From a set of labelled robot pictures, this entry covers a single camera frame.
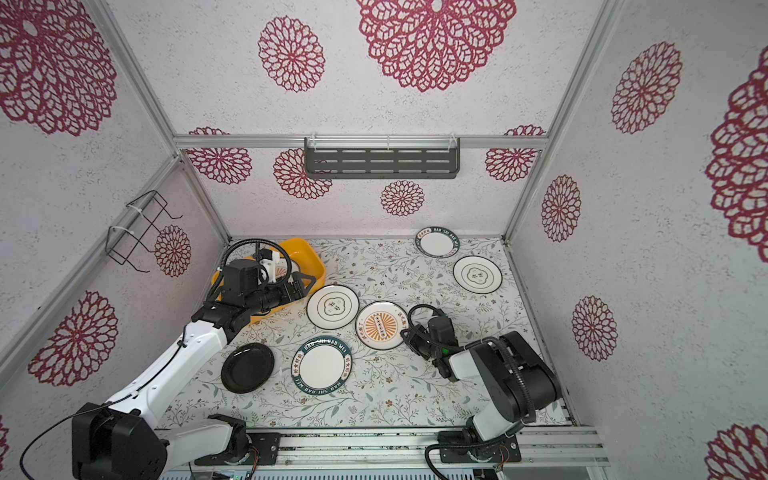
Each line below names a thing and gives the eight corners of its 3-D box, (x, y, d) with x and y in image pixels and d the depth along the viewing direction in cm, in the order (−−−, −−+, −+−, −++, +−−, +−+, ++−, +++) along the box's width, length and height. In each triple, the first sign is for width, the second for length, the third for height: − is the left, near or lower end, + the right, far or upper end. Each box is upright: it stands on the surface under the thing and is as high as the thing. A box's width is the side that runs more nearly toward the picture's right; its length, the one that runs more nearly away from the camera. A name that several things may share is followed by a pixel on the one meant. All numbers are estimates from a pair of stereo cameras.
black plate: (222, 393, 84) (215, 388, 81) (236, 348, 93) (231, 342, 89) (267, 393, 84) (262, 388, 81) (278, 348, 93) (274, 342, 89)
